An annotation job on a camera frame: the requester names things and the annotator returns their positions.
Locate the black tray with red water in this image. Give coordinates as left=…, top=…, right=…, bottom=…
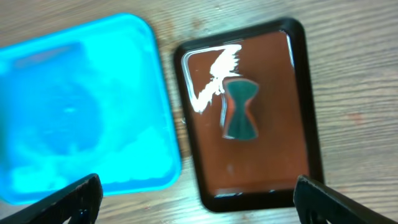
left=174, top=17, right=324, bottom=213

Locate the red sponge with dark scourer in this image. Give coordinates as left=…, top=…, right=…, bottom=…
left=223, top=78, right=259, bottom=141

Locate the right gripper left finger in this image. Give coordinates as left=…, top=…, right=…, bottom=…
left=1, top=174, right=103, bottom=224

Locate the teal plastic serving tray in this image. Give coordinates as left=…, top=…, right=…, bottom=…
left=1, top=14, right=182, bottom=205

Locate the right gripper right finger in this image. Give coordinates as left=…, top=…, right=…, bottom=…
left=294, top=175, right=395, bottom=224

